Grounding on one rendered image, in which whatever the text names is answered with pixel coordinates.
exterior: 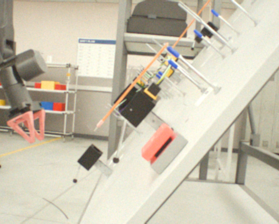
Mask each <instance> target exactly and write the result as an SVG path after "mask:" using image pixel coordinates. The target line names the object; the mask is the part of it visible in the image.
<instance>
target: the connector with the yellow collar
mask: <svg viewBox="0 0 279 224"><path fill-rule="evenodd" d="M160 90H161V87H160V86H159V84H156V83H155V82H152V84H151V85H150V86H149V88H148V89H147V91H148V92H149V93H150V94H152V95H154V96H155V97H156V96H157V94H159V92H160ZM144 94H145V96H146V97H148V98H149V99H150V100H151V101H153V98H152V97H151V96H150V95H148V94H146V93H144Z"/></svg>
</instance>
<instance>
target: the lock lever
mask: <svg viewBox="0 0 279 224"><path fill-rule="evenodd" d="M126 122H127V120H126V119H124V123H123V126H122V131H121V135H120V139H119V146H118V149H117V154H116V155H115V157H116V158H119V152H120V146H121V142H122V138H123V134H124V131H125V126H126Z"/></svg>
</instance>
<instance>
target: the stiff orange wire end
mask: <svg viewBox="0 0 279 224"><path fill-rule="evenodd" d="M167 45H168V43H166V45H165V46H164V47H163V48H162V49H161V50H160V52H158V53H157V55H156V56H155V57H154V59H153V60H152V61H151V62H150V63H149V64H148V65H147V66H146V68H145V69H144V71H142V72H141V74H140V75H139V76H138V77H137V78H136V80H135V81H134V82H133V83H132V85H131V86H130V87H129V88H128V90H127V91H126V92H125V93H124V94H123V95H122V96H121V97H120V99H119V100H118V101H117V103H116V104H115V105H114V106H113V107H112V108H111V109H110V110H109V112H108V113H107V114H106V116H105V117H104V118H103V119H102V120H100V121H99V123H98V124H97V127H96V128H95V130H94V132H95V131H96V129H97V128H98V127H100V126H101V125H102V124H103V123H104V121H105V120H106V118H107V117H108V116H109V115H110V114H111V112H112V111H113V110H114V109H115V107H117V105H118V104H119V102H120V101H121V100H122V99H123V98H124V97H125V95H127V94H128V92H129V91H130V90H131V89H132V87H133V86H134V85H135V83H136V82H138V80H139V79H140V78H141V77H142V76H143V75H144V73H145V72H146V71H147V70H148V69H149V67H150V66H151V65H152V64H153V63H154V62H155V61H156V59H157V57H158V56H159V55H160V54H161V53H162V52H163V51H164V50H165V48H166V47H167Z"/></svg>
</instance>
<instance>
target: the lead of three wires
mask: <svg viewBox="0 0 279 224"><path fill-rule="evenodd" d="M169 59H170V60H172V58H171V56H169V55H168V60H169ZM170 66H171V65H170V64H168V66H167V69H166V71H165V72H164V73H163V75H162V76H161V78H160V80H159V82H157V84H159V85H160V84H161V83H162V82H163V80H164V79H165V77H166V75H167V74H168V73H169V69H170Z"/></svg>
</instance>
